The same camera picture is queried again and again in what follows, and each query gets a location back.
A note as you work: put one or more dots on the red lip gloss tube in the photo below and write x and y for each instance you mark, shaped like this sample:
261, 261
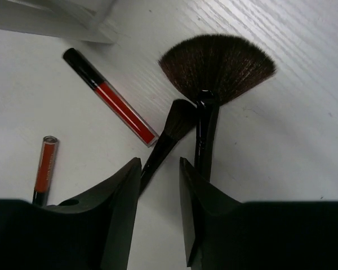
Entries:
110, 96

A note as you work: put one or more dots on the fan makeup brush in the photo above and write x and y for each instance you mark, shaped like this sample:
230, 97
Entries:
212, 70

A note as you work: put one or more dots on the angled makeup brush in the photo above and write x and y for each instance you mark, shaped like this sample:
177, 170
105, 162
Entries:
181, 119

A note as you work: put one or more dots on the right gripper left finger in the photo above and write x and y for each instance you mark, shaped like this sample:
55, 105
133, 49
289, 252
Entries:
92, 230

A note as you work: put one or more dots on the white organizer box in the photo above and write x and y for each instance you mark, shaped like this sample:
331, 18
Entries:
78, 20

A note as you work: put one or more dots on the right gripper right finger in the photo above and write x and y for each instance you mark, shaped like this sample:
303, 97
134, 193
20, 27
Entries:
222, 233

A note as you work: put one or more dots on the dark red lip gloss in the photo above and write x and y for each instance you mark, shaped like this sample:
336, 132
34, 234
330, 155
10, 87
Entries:
45, 170

